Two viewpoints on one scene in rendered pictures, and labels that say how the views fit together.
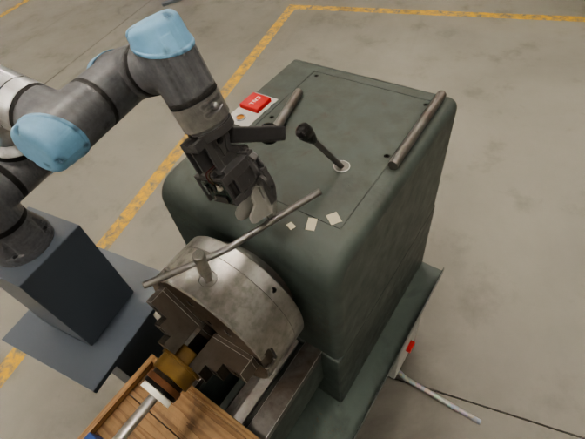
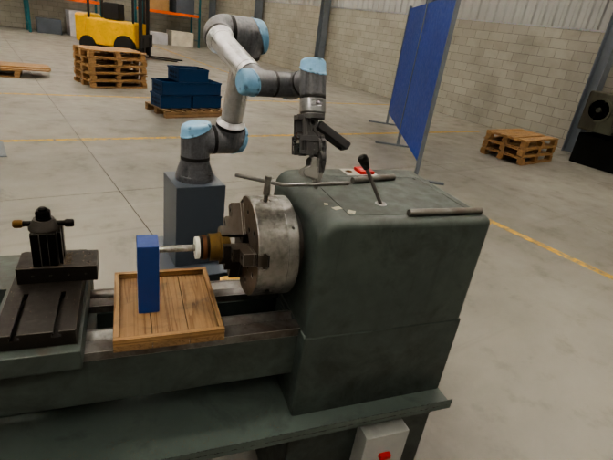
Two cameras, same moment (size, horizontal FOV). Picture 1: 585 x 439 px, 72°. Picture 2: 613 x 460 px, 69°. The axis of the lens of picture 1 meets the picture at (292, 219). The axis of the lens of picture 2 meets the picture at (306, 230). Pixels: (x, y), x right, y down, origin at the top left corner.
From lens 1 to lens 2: 83 cm
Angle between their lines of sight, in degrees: 31
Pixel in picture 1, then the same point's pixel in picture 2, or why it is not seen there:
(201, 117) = (308, 103)
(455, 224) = (523, 444)
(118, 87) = (285, 80)
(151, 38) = (307, 62)
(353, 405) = (298, 423)
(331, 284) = (323, 234)
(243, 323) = (264, 226)
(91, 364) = not seen: hidden behind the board
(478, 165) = (587, 417)
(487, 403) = not seen: outside the picture
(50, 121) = (253, 72)
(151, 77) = (299, 79)
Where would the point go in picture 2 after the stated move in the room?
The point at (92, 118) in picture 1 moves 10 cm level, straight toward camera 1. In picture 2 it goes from (267, 82) to (264, 86)
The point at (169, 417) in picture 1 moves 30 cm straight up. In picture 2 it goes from (186, 295) to (189, 210)
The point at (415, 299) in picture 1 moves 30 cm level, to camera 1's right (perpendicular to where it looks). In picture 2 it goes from (410, 403) to (494, 443)
